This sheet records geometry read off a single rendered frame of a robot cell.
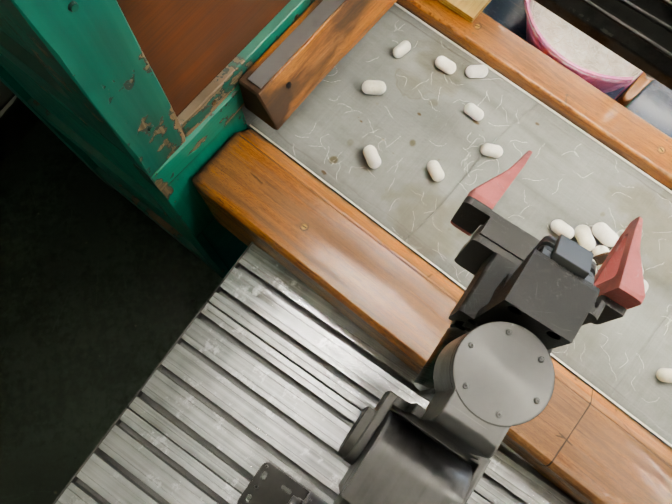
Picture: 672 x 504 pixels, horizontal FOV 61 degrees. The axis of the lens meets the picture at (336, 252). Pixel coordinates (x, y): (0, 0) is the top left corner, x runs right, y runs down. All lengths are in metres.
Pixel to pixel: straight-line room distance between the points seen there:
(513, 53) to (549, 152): 0.15
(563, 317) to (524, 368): 0.04
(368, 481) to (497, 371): 0.12
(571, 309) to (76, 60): 0.43
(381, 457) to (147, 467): 0.52
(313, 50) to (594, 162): 0.43
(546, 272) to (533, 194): 0.51
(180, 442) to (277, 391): 0.15
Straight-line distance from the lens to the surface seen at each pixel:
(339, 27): 0.81
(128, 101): 0.62
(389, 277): 0.75
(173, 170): 0.77
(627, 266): 0.46
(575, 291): 0.35
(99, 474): 0.88
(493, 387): 0.33
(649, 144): 0.93
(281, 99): 0.77
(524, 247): 0.42
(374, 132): 0.85
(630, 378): 0.85
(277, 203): 0.78
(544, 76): 0.92
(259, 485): 0.83
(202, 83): 0.73
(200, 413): 0.84
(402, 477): 0.40
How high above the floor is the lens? 1.49
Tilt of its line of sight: 75 degrees down
